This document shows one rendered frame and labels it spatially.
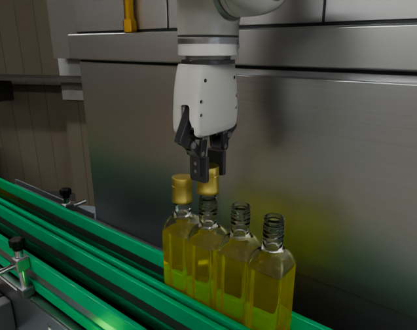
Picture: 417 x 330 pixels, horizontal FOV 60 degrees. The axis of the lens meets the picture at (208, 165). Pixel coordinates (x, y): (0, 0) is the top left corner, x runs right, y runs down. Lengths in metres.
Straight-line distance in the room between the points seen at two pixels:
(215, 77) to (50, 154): 3.59
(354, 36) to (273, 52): 0.13
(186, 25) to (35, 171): 3.80
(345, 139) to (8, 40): 3.72
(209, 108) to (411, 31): 0.27
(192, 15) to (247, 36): 0.17
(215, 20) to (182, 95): 0.10
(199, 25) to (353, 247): 0.41
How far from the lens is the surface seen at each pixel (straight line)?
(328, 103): 0.58
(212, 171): 0.54
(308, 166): 0.61
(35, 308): 0.85
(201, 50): 0.48
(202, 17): 0.49
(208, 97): 0.49
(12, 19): 4.02
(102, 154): 1.02
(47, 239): 0.92
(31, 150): 4.15
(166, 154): 0.83
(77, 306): 0.74
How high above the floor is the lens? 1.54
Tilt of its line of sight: 18 degrees down
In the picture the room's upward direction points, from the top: straight up
